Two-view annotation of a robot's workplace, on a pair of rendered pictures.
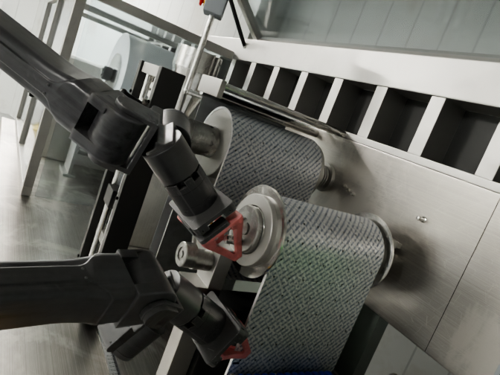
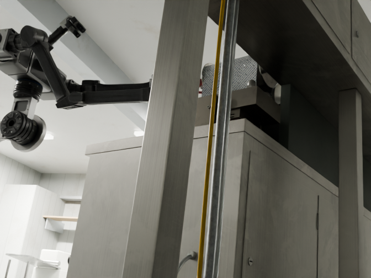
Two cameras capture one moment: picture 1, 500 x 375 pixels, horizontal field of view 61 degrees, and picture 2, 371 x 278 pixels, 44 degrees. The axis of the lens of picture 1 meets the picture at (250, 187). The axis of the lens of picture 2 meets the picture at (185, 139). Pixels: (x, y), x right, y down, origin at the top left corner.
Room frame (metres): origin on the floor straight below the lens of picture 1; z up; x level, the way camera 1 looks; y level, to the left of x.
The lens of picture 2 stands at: (0.09, -1.59, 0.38)
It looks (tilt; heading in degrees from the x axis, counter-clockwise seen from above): 20 degrees up; 73
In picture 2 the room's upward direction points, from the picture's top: 7 degrees clockwise
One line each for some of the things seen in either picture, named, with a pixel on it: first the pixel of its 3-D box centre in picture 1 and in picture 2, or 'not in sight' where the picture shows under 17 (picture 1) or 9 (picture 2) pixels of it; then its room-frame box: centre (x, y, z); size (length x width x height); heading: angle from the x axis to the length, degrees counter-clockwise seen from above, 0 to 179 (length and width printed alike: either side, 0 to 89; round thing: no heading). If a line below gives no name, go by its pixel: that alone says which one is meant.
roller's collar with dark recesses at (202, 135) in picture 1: (199, 138); not in sight; (0.85, 0.13, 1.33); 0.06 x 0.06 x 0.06; 34
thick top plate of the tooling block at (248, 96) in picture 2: not in sight; (215, 115); (0.59, -0.26, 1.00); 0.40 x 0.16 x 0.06; 124
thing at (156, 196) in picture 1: (164, 159); not in sight; (1.31, 0.28, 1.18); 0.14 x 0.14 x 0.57
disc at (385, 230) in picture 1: (360, 250); (268, 68); (0.79, -0.24, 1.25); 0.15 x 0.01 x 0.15; 34
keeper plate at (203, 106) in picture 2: not in sight; (201, 113); (0.52, -0.33, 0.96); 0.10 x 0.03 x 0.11; 124
